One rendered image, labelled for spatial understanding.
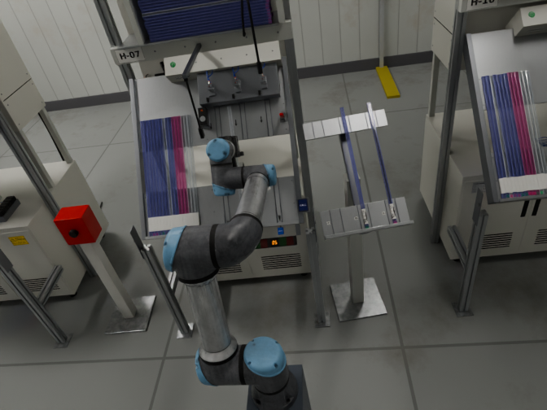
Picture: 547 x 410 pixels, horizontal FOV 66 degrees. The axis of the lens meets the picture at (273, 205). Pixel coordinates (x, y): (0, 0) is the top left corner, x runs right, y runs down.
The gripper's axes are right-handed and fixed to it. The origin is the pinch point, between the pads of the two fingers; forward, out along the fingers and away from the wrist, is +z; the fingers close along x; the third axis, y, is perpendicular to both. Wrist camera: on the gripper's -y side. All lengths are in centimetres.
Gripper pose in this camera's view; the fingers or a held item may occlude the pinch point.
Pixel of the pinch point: (235, 155)
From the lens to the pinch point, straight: 173.5
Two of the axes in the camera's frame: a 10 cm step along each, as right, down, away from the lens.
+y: -1.6, -9.8, -1.0
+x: -9.8, 1.5, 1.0
